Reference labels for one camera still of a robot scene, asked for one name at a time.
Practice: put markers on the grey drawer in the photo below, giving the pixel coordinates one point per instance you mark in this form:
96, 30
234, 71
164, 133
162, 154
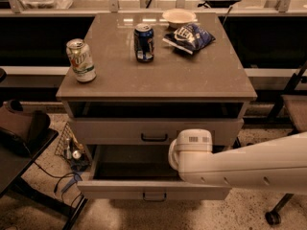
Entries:
140, 172
150, 131

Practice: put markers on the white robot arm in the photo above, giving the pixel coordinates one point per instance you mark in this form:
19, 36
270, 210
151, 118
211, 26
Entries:
277, 165

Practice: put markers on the grey drawer cabinet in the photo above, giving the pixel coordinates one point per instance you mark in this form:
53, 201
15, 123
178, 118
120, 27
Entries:
210, 84

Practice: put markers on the blue soda can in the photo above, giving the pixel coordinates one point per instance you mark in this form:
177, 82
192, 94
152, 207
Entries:
143, 35

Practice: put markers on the blue chip bag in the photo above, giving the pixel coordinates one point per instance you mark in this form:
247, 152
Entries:
189, 38

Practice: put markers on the green white soda can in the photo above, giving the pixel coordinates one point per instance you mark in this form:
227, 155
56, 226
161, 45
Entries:
81, 60

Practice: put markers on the white bowl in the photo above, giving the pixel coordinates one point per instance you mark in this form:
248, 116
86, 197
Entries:
178, 17

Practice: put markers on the blue tape piece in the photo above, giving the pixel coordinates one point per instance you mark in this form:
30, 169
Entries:
76, 178

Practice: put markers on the brown bag on table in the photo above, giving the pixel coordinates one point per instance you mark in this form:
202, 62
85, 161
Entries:
20, 130

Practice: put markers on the black side table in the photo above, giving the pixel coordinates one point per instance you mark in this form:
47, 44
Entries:
12, 167

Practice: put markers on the black office chair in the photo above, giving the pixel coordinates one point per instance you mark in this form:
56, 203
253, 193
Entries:
295, 105

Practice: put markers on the wire basket with items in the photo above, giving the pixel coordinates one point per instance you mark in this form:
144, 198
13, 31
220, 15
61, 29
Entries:
71, 151

